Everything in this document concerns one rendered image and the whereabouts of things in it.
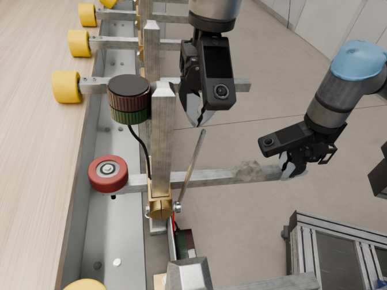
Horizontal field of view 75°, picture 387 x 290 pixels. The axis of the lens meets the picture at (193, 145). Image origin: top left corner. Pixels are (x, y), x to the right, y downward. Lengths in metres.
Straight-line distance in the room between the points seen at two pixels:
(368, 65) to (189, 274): 0.42
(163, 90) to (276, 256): 1.31
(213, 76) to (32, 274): 0.40
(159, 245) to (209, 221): 0.87
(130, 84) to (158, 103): 0.05
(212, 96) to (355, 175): 1.91
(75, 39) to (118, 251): 0.64
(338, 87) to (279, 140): 0.15
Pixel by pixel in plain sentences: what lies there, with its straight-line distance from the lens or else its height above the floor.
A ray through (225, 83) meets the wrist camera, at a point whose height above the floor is 1.14.
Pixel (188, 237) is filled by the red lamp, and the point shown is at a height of 0.70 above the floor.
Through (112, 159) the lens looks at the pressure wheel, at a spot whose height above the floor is 0.91.
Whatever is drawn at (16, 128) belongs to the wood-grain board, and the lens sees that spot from 0.72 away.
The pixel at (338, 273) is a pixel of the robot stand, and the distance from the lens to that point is 1.42.
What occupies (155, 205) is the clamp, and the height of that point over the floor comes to 0.87.
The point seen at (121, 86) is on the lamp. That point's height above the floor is 1.13.
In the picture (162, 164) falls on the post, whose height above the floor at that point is 0.98.
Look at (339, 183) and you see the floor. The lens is 2.07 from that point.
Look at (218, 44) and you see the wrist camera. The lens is 0.42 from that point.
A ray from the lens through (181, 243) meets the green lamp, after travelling 0.69.
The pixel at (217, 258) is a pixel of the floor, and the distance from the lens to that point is 1.46.
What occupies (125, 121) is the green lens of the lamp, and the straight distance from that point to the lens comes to 0.37.
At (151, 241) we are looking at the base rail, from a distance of 0.69.
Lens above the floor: 1.34
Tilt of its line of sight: 45 degrees down
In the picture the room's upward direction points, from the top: 9 degrees clockwise
